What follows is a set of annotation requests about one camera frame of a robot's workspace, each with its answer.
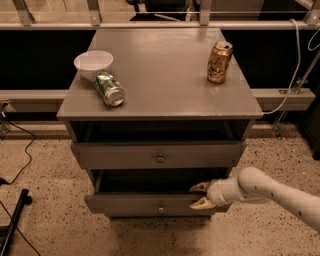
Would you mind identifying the grey wooden drawer cabinet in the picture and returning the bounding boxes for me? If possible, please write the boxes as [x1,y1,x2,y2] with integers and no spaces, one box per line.
[56,27,264,220]

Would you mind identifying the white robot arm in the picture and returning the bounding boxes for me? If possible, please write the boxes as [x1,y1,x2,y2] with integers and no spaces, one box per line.
[190,167,320,232]

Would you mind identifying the green soda can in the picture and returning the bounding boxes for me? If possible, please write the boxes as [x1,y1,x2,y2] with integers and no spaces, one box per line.
[93,71,125,107]

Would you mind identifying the white bowl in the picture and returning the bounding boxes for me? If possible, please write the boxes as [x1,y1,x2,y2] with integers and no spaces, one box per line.
[73,50,113,81]

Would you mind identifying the grey top drawer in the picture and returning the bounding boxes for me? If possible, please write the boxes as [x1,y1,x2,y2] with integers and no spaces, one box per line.
[71,141,246,170]

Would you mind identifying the grey drawer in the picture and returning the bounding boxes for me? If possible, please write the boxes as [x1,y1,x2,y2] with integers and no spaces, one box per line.
[71,141,246,170]
[85,168,228,218]

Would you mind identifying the gold soda can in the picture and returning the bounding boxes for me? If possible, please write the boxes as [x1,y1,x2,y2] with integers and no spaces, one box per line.
[207,41,233,84]

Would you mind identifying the black floor cable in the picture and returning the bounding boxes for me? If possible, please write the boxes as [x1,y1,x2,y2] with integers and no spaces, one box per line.
[0,111,38,186]

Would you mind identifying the black stand leg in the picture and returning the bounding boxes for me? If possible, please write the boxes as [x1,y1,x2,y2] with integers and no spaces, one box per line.
[0,189,32,256]

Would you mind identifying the metal window rail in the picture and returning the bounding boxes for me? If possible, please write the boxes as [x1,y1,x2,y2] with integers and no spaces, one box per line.
[0,21,320,30]

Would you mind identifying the white cable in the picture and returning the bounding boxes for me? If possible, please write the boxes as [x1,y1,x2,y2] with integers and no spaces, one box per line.
[262,18,302,116]

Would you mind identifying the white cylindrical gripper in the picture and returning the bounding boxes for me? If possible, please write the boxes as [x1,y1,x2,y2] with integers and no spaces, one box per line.
[189,179,229,210]

